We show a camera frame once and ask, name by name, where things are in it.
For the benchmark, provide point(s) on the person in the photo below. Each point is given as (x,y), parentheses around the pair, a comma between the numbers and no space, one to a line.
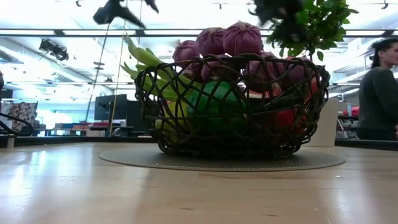
(377,99)

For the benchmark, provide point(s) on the green bell pepper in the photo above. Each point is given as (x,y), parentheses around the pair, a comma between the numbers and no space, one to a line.
(217,105)

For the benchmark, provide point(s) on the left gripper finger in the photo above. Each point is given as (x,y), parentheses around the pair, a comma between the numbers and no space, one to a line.
(152,5)
(115,14)

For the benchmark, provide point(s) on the black aluminium table frame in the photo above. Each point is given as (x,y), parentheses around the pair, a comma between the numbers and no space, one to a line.
(77,140)

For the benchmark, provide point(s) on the green white celery bunch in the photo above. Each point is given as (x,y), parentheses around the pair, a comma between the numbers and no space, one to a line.
(144,57)

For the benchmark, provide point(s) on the black computer monitor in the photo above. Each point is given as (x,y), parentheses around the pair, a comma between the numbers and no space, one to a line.
(112,107)

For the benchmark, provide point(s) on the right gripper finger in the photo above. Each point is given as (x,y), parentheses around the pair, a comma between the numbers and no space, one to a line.
(292,32)

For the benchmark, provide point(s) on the black cabinet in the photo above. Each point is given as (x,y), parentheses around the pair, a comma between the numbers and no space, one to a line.
(133,115)

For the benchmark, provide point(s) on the shelf with red goods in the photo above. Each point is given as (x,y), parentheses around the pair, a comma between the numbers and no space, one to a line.
(348,124)

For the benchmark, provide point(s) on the purple grape bunch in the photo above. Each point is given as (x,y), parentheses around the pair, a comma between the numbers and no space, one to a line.
(242,39)

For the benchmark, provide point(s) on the round grey placemat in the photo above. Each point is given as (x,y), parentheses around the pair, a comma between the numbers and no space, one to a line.
(130,158)

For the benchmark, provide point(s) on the long linear ceiling light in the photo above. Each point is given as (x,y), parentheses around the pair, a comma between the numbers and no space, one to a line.
(77,32)

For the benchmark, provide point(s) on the green plant in white pot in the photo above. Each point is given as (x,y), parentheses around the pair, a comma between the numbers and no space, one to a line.
(326,130)

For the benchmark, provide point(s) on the patterned chair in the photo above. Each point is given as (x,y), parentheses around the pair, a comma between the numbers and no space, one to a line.
(23,112)

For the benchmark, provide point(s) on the black ceiling spotlight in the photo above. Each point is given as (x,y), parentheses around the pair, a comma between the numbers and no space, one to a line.
(56,51)

